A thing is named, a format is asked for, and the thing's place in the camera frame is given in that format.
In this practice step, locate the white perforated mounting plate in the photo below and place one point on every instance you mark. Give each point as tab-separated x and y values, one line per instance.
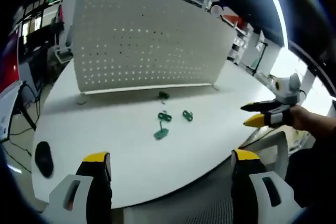
149	43

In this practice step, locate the white shelving unit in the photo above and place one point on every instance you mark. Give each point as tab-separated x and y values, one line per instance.
240	45

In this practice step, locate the dark green hook assembly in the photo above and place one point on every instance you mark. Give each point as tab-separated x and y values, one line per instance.
163	95

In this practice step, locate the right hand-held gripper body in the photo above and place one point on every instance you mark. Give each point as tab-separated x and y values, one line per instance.
286	91

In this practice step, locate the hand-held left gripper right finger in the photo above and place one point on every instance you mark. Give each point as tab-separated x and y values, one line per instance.
258	190

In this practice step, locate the black tripod stand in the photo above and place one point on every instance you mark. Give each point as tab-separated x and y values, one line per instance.
260	56

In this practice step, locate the person's right hand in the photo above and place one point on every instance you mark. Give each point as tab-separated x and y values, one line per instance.
304	116

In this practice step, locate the black oval object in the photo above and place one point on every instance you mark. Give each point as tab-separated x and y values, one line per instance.
44	159

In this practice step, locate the white chair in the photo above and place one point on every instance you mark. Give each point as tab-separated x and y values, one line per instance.
63	48

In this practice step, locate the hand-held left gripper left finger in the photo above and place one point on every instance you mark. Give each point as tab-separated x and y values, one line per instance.
78	192

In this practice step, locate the green hook assembly with base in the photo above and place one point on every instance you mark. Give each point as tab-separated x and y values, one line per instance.
161	132

